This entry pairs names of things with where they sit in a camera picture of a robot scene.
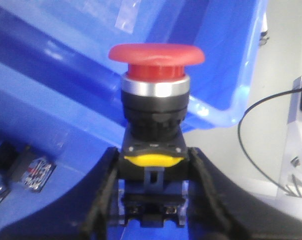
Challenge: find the red mushroom push button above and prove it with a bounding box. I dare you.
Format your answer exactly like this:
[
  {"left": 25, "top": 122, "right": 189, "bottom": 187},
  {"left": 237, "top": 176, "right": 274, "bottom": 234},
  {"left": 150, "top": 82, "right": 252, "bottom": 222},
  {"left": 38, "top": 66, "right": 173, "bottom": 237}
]
[{"left": 108, "top": 43, "right": 205, "bottom": 228}]

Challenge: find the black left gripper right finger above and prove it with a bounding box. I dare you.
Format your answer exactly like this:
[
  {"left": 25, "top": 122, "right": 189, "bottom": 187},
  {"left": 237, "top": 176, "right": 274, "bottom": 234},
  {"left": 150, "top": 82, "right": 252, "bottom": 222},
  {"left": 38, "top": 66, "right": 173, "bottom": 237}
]
[{"left": 187, "top": 147, "right": 302, "bottom": 240}]

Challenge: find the blue plastic crate right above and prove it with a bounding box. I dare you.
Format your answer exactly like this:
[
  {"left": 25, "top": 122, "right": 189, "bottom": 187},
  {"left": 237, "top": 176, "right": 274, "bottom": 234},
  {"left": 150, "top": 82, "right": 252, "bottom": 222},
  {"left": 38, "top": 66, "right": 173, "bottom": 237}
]
[{"left": 0, "top": 0, "right": 267, "bottom": 131}]

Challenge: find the clear tape strip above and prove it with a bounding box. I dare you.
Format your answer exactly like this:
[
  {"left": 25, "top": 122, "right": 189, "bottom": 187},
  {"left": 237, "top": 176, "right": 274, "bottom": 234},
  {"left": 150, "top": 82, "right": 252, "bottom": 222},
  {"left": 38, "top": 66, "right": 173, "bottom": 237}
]
[{"left": 114, "top": 0, "right": 141, "bottom": 34}]

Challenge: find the bagged electronic part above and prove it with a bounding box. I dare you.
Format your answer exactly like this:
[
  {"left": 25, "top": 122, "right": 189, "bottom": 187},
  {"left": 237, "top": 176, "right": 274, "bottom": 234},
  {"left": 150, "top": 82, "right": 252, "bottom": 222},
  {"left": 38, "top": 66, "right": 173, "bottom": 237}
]
[{"left": 20, "top": 157, "right": 56, "bottom": 193}]

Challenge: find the white caster leg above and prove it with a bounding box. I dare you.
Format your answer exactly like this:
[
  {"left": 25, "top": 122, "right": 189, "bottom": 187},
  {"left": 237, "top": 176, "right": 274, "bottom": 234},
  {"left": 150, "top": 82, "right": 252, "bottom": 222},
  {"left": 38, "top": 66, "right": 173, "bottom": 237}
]
[{"left": 259, "top": 13, "right": 269, "bottom": 47}]

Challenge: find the black cable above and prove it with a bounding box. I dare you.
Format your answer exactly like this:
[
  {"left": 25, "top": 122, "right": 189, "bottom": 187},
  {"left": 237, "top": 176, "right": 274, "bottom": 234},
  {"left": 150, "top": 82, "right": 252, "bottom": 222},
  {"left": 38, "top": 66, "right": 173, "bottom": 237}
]
[{"left": 237, "top": 87, "right": 302, "bottom": 198}]

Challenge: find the blue plastic crate left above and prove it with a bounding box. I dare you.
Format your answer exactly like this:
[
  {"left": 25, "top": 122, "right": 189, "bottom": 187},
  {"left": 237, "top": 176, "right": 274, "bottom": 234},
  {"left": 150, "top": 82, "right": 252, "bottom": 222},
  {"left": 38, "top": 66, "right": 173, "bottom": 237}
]
[{"left": 0, "top": 67, "right": 192, "bottom": 240}]

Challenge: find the blue plastic crate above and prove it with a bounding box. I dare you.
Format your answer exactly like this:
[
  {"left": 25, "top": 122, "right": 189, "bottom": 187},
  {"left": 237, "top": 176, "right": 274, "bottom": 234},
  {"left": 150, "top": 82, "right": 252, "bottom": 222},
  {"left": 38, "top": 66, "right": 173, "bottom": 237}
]
[
  {"left": 0, "top": 0, "right": 267, "bottom": 131},
  {"left": 0, "top": 67, "right": 192, "bottom": 240}
]

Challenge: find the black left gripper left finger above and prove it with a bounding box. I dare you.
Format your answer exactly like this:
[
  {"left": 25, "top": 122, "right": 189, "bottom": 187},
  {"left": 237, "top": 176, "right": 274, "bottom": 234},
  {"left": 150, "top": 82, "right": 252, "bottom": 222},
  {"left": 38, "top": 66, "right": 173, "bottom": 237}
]
[{"left": 0, "top": 147, "right": 121, "bottom": 240}]

